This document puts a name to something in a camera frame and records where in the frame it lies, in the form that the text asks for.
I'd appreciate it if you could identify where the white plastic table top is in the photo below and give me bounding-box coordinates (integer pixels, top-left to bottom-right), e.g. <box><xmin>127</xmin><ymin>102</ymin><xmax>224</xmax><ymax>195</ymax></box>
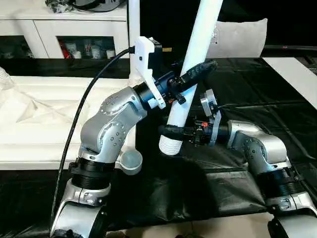
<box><xmin>0</xmin><ymin>73</ymin><xmax>144</xmax><ymax>177</ymax></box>

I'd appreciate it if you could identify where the grey cushion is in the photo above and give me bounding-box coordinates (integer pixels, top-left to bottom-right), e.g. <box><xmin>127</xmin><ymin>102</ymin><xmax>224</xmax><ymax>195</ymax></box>
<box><xmin>206</xmin><ymin>17</ymin><xmax>269</xmax><ymax>59</ymax></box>

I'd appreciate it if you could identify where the black work mat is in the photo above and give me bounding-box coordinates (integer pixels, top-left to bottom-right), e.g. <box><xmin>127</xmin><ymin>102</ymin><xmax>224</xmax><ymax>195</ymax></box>
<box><xmin>0</xmin><ymin>57</ymin><xmax>317</xmax><ymax>238</ymax></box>

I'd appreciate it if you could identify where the black cabinet with gold label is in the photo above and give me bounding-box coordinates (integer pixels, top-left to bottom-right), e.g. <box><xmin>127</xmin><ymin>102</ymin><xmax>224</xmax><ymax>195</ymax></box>
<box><xmin>139</xmin><ymin>0</ymin><xmax>211</xmax><ymax>60</ymax></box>

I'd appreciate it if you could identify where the white flat board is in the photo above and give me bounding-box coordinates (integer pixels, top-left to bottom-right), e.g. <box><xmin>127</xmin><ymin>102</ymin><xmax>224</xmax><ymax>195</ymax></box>
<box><xmin>262</xmin><ymin>56</ymin><xmax>317</xmax><ymax>110</ymax></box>

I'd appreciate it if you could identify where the black bar with red light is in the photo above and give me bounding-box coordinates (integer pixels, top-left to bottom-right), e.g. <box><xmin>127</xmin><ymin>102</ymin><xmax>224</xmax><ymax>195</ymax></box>
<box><xmin>264</xmin><ymin>44</ymin><xmax>317</xmax><ymax>51</ymax></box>

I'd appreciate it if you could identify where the red packet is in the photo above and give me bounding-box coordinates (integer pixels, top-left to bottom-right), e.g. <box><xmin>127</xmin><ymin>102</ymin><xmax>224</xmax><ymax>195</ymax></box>
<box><xmin>60</xmin><ymin>41</ymin><xmax>70</xmax><ymax>60</ymax></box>

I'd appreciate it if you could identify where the white sideboard cabinet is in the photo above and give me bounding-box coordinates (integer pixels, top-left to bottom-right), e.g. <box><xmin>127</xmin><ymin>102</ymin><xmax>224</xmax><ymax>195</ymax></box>
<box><xmin>0</xmin><ymin>0</ymin><xmax>131</xmax><ymax>60</ymax></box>

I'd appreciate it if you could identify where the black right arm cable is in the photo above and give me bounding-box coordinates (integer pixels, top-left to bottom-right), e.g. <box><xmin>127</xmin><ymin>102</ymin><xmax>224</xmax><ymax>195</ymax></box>
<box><xmin>213</xmin><ymin>103</ymin><xmax>317</xmax><ymax>199</ymax></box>

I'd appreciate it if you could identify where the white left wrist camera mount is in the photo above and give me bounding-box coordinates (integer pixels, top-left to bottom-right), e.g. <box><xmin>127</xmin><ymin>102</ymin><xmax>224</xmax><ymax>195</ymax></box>
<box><xmin>129</xmin><ymin>35</ymin><xmax>166</xmax><ymax>110</ymax></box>

